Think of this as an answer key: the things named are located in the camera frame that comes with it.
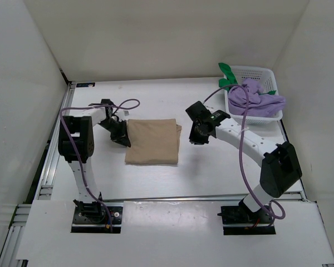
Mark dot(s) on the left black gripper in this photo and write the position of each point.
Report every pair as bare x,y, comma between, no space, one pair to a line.
118,133

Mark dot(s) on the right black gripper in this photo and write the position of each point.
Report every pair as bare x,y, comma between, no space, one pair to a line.
197,136

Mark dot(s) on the beige t shirt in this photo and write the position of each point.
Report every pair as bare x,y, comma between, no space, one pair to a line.
153,142

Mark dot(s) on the purple t shirt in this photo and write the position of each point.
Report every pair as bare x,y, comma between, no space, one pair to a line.
260,104

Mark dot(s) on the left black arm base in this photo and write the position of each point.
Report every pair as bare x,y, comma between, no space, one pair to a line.
93,218

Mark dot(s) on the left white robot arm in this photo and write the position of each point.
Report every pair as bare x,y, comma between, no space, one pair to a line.
76,145

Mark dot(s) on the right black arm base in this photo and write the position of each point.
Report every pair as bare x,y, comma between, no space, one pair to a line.
237,222

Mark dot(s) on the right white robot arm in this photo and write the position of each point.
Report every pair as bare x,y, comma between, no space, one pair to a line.
280,167

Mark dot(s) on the blue label sticker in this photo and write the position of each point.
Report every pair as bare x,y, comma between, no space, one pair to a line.
83,85

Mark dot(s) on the green t shirt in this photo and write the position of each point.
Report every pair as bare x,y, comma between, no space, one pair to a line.
229,80

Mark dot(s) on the front aluminium table rail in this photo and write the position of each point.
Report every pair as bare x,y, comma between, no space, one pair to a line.
289,196

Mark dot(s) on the aluminium frame rail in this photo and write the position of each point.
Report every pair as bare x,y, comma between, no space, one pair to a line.
30,177

